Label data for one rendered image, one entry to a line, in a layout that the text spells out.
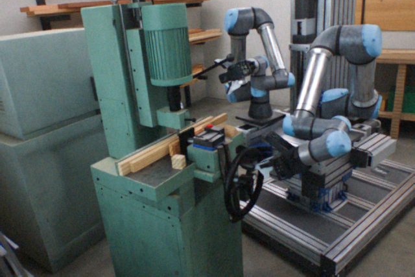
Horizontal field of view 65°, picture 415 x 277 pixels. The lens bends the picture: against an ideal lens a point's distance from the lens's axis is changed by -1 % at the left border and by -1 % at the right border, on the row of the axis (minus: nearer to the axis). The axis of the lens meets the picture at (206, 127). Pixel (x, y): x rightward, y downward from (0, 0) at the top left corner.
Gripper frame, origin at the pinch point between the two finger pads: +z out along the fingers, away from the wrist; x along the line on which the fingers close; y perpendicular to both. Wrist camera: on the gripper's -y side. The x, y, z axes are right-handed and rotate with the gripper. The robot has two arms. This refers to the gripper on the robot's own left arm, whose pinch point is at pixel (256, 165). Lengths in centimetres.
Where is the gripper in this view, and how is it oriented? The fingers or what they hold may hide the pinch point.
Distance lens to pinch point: 126.6
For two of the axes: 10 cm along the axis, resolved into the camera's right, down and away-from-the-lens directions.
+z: -6.4, 3.4, 6.9
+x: 6.0, -3.4, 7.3
